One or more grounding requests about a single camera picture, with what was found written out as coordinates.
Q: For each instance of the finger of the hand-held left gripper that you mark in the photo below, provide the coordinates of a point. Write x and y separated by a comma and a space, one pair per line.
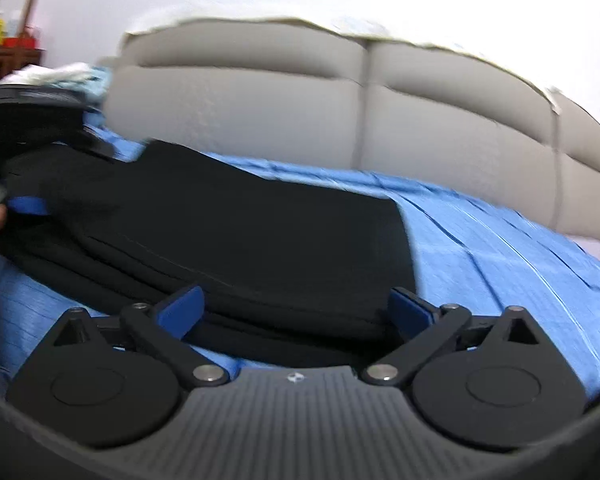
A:
29, 206

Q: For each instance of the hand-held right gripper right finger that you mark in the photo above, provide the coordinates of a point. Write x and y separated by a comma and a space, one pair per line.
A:
405, 312

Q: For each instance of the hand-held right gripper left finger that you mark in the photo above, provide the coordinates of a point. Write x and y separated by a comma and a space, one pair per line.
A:
181, 310

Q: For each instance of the black pants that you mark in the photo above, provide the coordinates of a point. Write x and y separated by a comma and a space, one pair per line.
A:
230, 240

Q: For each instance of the white cloth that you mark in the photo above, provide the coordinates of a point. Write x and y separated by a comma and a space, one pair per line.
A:
50, 74

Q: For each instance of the wooden dresser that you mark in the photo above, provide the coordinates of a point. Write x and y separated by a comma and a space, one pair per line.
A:
10, 62

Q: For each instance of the light blue cloth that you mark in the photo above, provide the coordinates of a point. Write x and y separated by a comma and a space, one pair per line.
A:
95, 87

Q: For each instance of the red box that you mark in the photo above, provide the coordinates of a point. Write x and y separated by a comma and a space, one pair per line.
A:
17, 41

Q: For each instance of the blue checked bed sheet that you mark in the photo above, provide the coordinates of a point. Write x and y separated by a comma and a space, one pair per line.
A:
480, 260

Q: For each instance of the grey padded headboard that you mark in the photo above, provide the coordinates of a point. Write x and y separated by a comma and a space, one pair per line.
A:
305, 100

